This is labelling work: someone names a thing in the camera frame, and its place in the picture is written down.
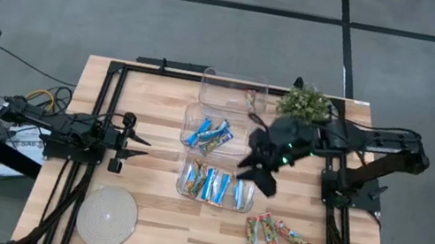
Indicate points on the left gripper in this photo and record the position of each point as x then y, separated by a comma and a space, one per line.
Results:
121, 141

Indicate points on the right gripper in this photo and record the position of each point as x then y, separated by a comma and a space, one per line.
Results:
291, 137

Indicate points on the red granola bar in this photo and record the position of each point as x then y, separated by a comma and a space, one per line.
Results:
252, 238
250, 100
293, 237
269, 234

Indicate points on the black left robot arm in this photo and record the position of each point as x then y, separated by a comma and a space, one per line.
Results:
64, 126

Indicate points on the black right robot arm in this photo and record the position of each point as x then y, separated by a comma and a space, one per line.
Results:
393, 142

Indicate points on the clear plastic bin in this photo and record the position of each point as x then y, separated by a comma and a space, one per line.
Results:
192, 111
223, 91
245, 203

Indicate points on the round woven placemat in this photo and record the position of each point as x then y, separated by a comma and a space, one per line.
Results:
106, 217

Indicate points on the small green potted plant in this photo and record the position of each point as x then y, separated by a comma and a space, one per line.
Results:
304, 101

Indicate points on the long black bar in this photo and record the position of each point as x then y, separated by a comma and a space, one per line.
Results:
182, 65

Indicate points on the white printed paper sheet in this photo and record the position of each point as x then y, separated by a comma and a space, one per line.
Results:
15, 158

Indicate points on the small white label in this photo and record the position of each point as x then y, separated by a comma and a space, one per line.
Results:
361, 103

